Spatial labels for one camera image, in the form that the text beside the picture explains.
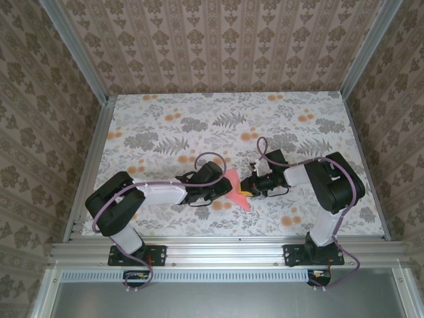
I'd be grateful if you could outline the pink paper sheet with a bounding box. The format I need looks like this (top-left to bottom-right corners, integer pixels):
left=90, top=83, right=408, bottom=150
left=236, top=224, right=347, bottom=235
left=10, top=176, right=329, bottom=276
left=225, top=168, right=253, bottom=213

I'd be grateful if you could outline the grey metal sheet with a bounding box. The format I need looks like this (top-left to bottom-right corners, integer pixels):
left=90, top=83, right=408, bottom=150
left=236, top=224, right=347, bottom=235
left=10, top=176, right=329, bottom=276
left=31, top=267, right=424, bottom=318

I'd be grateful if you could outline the floral patterned table cover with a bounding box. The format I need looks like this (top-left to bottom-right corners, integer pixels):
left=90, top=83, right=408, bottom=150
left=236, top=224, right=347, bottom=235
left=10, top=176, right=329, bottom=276
left=80, top=93, right=388, bottom=238

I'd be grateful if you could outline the thin black right gripper cable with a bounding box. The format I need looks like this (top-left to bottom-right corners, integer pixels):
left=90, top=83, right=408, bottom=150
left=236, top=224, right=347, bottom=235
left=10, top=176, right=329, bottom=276
left=264, top=185, right=289, bottom=199

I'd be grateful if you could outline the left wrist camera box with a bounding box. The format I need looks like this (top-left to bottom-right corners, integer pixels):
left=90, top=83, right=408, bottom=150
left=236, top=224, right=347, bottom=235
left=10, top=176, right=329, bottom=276
left=174, top=161, right=225, bottom=186

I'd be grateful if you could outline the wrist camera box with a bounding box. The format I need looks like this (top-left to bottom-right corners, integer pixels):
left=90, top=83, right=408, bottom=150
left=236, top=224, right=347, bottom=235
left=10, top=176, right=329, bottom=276
left=174, top=161, right=225, bottom=186
left=264, top=148, right=286, bottom=168

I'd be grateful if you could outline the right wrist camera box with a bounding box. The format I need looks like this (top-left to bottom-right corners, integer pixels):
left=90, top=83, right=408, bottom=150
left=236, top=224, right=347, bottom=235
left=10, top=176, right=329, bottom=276
left=264, top=148, right=286, bottom=168

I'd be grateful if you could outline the aluminium cross rail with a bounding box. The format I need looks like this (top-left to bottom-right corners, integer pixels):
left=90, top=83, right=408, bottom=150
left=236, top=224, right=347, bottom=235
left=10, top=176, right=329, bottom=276
left=48, top=240, right=411, bottom=268

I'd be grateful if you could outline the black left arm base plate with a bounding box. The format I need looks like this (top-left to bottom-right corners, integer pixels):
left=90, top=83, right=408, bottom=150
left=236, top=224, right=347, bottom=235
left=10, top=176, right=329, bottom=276
left=109, top=244, right=168, bottom=267

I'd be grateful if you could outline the slotted grey cable duct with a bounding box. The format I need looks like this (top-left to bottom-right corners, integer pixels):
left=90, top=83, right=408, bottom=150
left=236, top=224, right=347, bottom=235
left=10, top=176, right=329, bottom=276
left=61, top=268, right=332, bottom=283

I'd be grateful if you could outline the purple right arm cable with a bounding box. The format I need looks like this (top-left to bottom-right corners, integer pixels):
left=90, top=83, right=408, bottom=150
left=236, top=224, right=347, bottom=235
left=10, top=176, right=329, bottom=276
left=256, top=136, right=362, bottom=292

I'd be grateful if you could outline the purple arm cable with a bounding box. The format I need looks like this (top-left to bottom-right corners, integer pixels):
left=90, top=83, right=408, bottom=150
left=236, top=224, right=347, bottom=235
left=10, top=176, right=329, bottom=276
left=256, top=136, right=362, bottom=292
left=91, top=151, right=229, bottom=294

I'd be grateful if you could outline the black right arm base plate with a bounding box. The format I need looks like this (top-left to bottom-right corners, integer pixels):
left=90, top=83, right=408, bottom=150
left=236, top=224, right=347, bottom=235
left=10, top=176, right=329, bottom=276
left=284, top=244, right=345, bottom=268

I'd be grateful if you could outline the aluminium side rail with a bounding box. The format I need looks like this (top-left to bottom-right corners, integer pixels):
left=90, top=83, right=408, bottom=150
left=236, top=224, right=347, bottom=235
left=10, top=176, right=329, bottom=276
left=343, top=94, right=392, bottom=242
left=64, top=95, right=117, bottom=243

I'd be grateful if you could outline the black connector box with wires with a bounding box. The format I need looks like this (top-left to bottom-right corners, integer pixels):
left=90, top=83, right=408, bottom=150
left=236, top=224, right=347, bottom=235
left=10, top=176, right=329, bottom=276
left=306, top=268, right=333, bottom=288
left=123, top=270, right=154, bottom=288

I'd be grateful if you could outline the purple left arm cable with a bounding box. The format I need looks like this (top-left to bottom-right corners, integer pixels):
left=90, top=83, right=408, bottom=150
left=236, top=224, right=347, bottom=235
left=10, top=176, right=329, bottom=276
left=91, top=151, right=229, bottom=294

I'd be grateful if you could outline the aluminium frame post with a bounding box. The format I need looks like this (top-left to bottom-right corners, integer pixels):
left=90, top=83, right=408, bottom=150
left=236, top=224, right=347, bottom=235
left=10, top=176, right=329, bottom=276
left=42, top=0, right=111, bottom=104
left=341, top=0, right=400, bottom=97

